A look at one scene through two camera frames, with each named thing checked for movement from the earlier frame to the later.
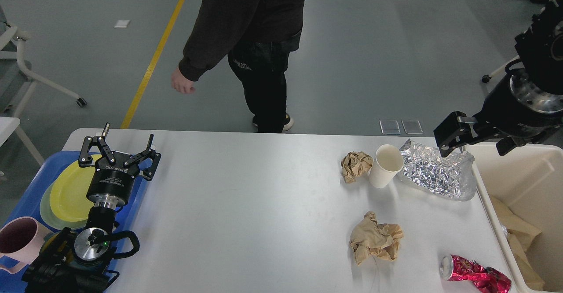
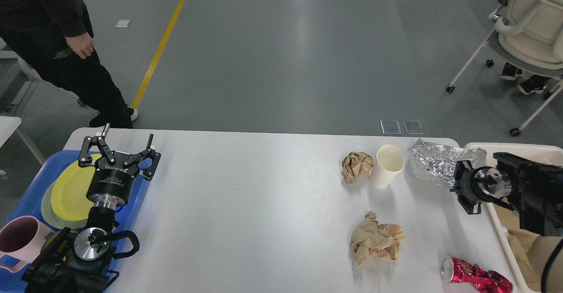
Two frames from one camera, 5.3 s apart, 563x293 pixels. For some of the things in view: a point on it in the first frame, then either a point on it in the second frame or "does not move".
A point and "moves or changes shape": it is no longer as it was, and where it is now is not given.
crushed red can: (487, 280) does not move
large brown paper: (369, 238) does not move
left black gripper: (111, 185) does not move
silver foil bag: (453, 176) moves or changes shape
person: (256, 21) -> (45, 20)
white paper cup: (389, 161) does not move
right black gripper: (503, 112) -> (484, 184)
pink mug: (21, 238) does not move
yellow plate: (68, 189) does not move
